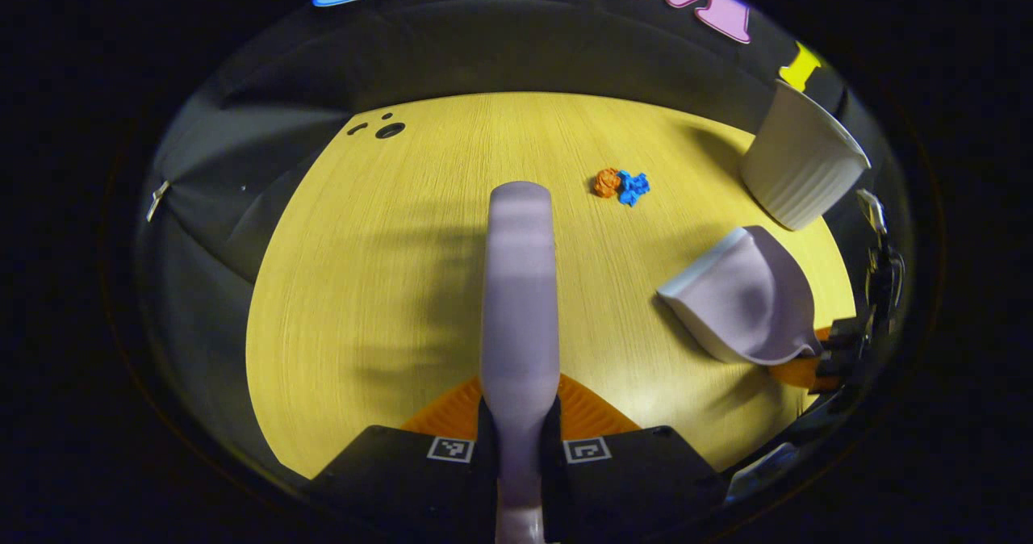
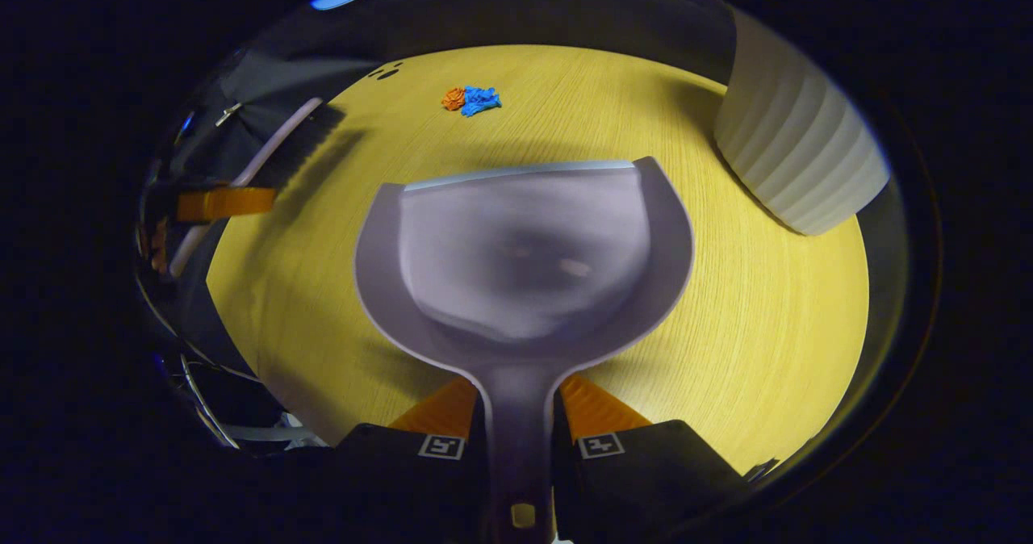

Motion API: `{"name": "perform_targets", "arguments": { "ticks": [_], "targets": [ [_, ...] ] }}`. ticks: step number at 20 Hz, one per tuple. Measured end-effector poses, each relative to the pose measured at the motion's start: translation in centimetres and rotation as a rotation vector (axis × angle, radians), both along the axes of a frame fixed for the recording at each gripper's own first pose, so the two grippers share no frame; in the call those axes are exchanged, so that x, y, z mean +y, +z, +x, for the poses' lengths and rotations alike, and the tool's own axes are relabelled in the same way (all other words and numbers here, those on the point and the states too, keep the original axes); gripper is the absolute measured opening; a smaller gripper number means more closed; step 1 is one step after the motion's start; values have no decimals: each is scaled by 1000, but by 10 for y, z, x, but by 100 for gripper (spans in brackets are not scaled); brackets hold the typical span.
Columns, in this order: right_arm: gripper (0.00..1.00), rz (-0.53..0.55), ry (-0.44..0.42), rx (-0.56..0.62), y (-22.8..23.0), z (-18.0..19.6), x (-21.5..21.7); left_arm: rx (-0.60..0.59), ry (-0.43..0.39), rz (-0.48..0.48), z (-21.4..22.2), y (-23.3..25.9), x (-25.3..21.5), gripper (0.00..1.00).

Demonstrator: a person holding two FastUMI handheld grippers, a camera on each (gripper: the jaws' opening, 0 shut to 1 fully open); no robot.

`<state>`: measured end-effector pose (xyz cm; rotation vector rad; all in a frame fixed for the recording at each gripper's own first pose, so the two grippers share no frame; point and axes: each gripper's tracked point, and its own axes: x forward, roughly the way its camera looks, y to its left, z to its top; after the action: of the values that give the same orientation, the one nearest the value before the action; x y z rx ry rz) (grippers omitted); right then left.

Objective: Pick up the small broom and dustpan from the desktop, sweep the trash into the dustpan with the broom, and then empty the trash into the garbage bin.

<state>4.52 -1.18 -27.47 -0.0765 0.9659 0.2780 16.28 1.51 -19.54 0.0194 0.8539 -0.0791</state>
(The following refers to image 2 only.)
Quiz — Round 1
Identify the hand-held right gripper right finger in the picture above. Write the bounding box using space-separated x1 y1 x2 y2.
553 373 751 544

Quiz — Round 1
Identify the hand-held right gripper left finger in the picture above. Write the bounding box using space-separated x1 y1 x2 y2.
335 376 490 544

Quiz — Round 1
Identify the black backdrop cloth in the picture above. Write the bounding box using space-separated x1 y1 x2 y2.
137 0 913 448

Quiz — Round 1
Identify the blue paper trash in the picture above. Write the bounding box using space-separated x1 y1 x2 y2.
462 86 502 118

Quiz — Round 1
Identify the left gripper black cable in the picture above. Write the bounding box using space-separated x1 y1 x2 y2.
157 352 324 450

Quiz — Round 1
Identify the small pink broom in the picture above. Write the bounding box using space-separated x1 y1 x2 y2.
165 98 348 278

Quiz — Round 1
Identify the yellow wooden desktop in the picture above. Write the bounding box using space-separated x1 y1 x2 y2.
206 44 871 476

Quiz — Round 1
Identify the pink dustpan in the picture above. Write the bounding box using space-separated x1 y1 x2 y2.
353 157 695 544

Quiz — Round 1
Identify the white ribbed garbage bin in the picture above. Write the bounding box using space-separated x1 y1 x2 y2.
714 7 893 236

